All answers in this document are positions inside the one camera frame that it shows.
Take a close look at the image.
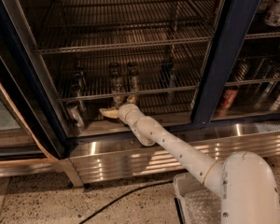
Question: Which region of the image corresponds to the dark blue fridge pillar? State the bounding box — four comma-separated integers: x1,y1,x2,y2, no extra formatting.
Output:
191,0,260,125

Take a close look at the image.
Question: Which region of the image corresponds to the lower wire shelf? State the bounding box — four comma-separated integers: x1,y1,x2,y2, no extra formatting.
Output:
58,45,204,102

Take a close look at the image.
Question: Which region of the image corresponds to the dark blue can right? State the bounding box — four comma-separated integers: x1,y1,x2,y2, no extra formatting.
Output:
160,61,177,94

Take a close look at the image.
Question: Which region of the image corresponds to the clear plastic bin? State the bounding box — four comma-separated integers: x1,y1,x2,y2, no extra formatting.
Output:
174,172,280,224

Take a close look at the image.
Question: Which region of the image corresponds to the upper wire shelf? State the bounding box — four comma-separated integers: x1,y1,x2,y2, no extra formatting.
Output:
35,0,216,54

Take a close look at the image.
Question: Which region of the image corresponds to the silver can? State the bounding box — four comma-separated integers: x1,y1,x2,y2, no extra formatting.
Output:
127,63,140,95
65,102,85,128

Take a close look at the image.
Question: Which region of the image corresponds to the black floor cable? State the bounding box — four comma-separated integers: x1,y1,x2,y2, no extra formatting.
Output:
78,179,175,224

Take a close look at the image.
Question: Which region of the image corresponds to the dark can centre rear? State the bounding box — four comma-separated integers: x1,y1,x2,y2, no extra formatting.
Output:
108,63,121,78

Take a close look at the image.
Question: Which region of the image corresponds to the dark can left rear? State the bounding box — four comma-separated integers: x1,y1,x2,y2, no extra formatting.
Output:
71,65,86,97

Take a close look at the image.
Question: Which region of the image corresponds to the right compartment wire shelf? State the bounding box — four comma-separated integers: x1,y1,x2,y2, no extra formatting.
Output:
226,42,280,86

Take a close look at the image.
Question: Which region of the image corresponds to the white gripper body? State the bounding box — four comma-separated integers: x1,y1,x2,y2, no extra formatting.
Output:
119,104,144,127

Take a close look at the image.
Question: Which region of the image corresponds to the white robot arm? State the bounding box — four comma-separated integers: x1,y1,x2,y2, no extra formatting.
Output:
100,103,280,224

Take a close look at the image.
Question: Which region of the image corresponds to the open glass fridge door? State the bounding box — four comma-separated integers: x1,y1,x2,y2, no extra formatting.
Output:
0,0,66,176

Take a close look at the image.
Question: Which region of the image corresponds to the bubble wrap sheet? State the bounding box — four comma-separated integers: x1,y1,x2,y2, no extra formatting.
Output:
185,189,220,224

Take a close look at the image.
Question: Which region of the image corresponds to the red can right compartment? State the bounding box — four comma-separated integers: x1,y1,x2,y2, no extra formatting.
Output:
217,86,239,117

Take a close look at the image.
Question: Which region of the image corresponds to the silver can left bottom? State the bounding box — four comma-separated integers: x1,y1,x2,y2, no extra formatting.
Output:
65,102,85,128

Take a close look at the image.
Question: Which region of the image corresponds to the silver can centre rear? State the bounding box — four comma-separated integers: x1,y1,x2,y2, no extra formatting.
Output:
127,63,140,95

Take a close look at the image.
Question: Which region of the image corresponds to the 7up can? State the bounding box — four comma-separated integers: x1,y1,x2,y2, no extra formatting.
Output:
111,77,125,108

